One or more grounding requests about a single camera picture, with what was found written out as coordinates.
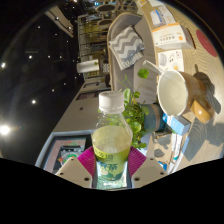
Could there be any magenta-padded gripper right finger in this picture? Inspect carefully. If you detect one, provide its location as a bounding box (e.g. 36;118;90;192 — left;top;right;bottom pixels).
127;145;168;190

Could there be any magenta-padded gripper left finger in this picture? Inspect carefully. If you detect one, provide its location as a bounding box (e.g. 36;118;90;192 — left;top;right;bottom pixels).
54;145;98;190

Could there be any green-labelled clear drink bottle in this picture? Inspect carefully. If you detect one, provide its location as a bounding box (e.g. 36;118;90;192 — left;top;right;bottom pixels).
90;90;134;191

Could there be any green potted plant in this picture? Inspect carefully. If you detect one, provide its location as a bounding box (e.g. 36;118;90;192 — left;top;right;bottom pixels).
115;68;168;150

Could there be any small light-blue box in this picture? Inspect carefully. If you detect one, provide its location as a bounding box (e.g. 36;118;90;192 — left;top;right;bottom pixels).
162;113;192;136

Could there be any group of ceiling spotlights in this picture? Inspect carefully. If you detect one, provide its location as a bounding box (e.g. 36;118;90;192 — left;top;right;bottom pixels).
0;19;69;136

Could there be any yellow-brown ceramic mug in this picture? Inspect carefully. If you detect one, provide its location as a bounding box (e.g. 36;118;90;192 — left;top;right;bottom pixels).
156;69;215;125

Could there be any grey curved sofa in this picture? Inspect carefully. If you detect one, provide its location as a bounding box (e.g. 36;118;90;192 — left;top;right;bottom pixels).
106;11;162;105

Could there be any grey white chevron pillow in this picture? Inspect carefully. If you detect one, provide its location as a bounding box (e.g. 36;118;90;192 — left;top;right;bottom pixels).
108;25;146;71

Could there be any white orange carton box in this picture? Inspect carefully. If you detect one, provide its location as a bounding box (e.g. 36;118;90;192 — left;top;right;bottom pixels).
151;23;195;52

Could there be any blue white card packet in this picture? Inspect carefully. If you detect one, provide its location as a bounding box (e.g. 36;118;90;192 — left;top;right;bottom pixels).
148;4;176;28

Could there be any group of oval-back chairs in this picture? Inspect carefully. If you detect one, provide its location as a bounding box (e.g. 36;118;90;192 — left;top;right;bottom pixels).
94;0;127;27

